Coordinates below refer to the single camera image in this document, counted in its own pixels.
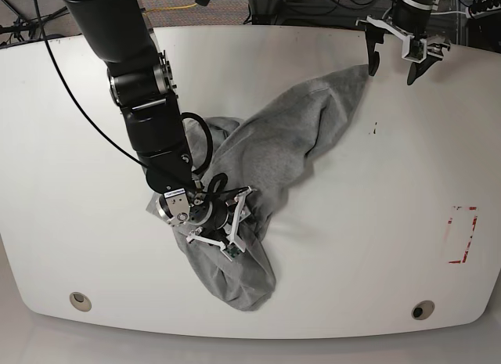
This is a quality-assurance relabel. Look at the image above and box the right table grommet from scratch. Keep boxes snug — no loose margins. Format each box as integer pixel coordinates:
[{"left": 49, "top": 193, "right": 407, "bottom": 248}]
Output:
[{"left": 411, "top": 300, "right": 435, "bottom": 321}]

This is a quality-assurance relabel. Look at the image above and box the table grommet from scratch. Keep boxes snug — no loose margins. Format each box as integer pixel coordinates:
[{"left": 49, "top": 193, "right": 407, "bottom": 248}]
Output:
[
  {"left": 411, "top": 300, "right": 435, "bottom": 321},
  {"left": 69, "top": 292, "right": 92, "bottom": 312}
]

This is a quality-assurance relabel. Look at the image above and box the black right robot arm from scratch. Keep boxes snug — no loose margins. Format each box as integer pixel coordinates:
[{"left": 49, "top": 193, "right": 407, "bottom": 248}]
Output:
[{"left": 64, "top": 0, "right": 252, "bottom": 259}]

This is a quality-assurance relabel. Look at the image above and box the yellow cable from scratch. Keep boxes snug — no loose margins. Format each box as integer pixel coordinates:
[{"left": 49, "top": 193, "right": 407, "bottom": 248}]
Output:
[{"left": 144, "top": 2, "right": 199, "bottom": 15}]

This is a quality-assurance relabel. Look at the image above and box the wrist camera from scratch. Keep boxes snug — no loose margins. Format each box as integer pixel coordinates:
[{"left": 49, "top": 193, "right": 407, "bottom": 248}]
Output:
[
  {"left": 222, "top": 243, "right": 241, "bottom": 261},
  {"left": 407, "top": 39, "right": 425, "bottom": 63}
]

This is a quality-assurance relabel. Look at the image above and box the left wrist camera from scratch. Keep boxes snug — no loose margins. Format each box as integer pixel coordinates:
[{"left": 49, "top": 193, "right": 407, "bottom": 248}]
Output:
[{"left": 407, "top": 39, "right": 425, "bottom": 63}]

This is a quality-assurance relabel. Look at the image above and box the left table grommet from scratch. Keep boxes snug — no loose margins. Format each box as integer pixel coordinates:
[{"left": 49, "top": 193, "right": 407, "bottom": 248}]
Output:
[{"left": 69, "top": 292, "right": 92, "bottom": 312}]

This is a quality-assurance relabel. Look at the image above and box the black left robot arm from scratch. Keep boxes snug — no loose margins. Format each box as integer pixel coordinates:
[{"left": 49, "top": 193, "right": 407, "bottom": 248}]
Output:
[{"left": 356, "top": 0, "right": 451, "bottom": 85}]

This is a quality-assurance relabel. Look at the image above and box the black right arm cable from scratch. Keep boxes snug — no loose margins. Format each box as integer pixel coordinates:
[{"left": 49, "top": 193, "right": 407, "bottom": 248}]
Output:
[{"left": 31, "top": 0, "right": 230, "bottom": 200}]

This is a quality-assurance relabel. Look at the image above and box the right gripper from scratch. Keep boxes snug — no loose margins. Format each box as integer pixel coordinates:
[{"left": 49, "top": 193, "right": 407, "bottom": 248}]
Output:
[{"left": 157, "top": 186, "right": 251, "bottom": 254}]

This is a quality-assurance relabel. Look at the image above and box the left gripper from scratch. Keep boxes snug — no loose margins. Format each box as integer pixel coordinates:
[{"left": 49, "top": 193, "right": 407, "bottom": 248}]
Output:
[{"left": 355, "top": 16, "right": 451, "bottom": 86}]

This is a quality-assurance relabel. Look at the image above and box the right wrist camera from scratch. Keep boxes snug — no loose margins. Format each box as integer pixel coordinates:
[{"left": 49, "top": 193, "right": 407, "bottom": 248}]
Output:
[{"left": 222, "top": 243, "right": 241, "bottom": 261}]

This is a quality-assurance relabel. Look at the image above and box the grey t-shirt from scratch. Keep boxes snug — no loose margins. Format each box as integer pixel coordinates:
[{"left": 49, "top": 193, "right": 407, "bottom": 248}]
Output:
[{"left": 172, "top": 64, "right": 369, "bottom": 312}]

